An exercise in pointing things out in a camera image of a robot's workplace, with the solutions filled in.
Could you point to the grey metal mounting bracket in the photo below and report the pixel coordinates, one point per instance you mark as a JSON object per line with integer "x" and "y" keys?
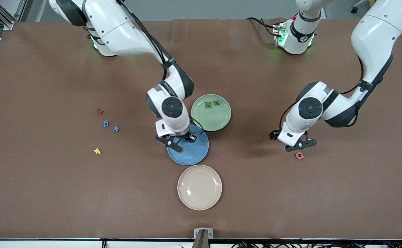
{"x": 196, "y": 233}

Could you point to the camera mounting post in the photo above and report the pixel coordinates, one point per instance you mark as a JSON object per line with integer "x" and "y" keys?
{"x": 201, "y": 241}

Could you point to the green round plate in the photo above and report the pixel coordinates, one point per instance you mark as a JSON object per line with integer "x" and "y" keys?
{"x": 211, "y": 120}

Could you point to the brown table cover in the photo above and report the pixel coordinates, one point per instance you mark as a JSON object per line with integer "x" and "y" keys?
{"x": 325, "y": 206}

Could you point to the green foam letter N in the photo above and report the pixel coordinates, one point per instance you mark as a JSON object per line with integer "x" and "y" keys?
{"x": 208, "y": 104}

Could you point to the blue round plate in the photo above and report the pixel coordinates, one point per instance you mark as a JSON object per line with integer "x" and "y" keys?
{"x": 192, "y": 155}

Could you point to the blue foam letter g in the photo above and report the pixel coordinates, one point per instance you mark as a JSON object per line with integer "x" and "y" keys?
{"x": 106, "y": 121}

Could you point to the pink foam letter Q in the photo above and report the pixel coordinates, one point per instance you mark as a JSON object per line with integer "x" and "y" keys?
{"x": 296, "y": 155}

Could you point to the yellow foam letter k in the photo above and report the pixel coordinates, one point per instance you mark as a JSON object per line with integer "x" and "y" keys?
{"x": 97, "y": 151}

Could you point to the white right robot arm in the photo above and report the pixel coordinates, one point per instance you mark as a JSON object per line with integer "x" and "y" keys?
{"x": 118, "y": 31}

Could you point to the white table edge rail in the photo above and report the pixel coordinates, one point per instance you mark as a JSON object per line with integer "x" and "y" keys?
{"x": 49, "y": 245}

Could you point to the beige round plate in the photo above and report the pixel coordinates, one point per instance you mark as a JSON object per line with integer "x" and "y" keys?
{"x": 199, "y": 189}

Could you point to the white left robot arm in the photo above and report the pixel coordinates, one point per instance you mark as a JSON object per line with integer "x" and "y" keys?
{"x": 376, "y": 34}

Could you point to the black office chair caster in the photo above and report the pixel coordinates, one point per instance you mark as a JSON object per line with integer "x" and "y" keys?
{"x": 354, "y": 10}

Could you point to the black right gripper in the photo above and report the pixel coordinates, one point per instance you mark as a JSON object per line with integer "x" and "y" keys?
{"x": 186, "y": 137}

